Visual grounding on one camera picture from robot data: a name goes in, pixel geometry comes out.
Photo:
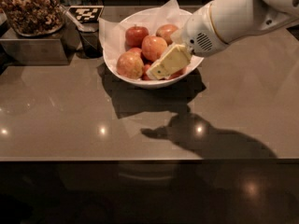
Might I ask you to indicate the red apple back left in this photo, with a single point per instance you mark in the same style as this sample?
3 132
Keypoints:
135 35

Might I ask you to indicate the white paper bowl liner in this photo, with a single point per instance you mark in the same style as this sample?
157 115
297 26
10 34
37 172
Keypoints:
112 34

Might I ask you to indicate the red apple with sticker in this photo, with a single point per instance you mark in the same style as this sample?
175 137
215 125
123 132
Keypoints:
177 74

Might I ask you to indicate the white ceramic bowl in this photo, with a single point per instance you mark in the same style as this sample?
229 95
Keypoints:
156 84

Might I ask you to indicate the red-yellow apple back right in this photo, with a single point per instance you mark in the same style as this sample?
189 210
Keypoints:
165 32

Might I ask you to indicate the large centre top apple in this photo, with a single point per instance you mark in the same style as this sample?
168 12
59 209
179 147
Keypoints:
153 47

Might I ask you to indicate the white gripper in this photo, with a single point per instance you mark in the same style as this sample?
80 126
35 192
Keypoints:
199 34

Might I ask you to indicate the yellow-red apple front left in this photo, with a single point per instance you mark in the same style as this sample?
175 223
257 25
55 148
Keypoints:
130 65

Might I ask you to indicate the red apple bottom centre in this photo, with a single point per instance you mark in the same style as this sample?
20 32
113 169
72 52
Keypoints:
145 69

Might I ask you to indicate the small red apple middle left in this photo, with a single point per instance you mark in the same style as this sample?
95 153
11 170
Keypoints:
137 51

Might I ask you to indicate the black white marker tag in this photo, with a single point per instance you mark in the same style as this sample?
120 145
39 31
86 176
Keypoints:
86 13

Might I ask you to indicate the dark glass cup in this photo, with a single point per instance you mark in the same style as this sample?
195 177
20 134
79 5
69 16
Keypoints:
91 44

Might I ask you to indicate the glass jar of nuts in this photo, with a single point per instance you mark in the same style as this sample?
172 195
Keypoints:
33 17

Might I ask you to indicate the metal box stand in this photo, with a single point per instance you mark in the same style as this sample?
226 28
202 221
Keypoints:
56 49

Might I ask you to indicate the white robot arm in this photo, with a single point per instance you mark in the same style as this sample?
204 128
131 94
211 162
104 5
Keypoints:
215 26

